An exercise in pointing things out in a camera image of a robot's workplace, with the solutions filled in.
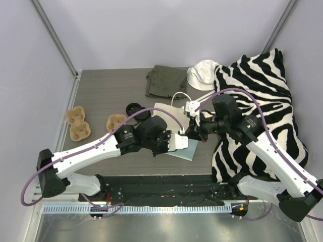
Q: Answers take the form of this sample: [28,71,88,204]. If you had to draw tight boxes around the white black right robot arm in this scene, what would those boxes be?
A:
[184,94,322,222]

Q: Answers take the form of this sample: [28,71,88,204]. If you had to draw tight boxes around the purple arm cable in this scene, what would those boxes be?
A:
[194,88,323,220]
[20,107,186,220]

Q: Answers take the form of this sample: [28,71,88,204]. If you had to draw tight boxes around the light blue paper bag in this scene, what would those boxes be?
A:
[152,92,197,161]

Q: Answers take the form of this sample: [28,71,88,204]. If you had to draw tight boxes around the olive green folded cloth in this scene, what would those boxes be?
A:
[145,65,187,99]

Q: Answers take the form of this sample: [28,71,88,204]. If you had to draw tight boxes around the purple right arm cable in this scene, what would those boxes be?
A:
[194,88,323,220]

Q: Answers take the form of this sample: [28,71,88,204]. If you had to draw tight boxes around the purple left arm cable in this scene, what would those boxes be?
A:
[20,107,186,220]

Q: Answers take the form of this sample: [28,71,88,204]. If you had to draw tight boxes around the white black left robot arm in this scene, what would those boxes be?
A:
[36,116,172,201]

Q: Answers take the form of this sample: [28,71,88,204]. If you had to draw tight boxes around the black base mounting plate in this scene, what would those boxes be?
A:
[87,174,248,207]

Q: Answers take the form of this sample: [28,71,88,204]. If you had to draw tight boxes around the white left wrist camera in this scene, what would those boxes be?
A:
[168,133,189,152]

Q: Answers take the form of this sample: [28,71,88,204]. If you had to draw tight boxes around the white slotted cable duct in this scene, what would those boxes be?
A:
[42,204,232,214]

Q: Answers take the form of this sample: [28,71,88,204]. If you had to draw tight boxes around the brown cardboard cup carrier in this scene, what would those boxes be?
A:
[106,114,127,133]

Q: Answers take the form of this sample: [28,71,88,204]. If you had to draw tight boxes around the white paper straws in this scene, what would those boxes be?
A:
[196,90,215,103]

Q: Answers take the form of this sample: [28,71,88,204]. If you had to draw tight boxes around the zebra striped blanket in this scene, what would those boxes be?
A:
[212,49,309,183]

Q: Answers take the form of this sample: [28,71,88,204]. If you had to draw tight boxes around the white bucket hat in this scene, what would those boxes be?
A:
[187,59,220,91]

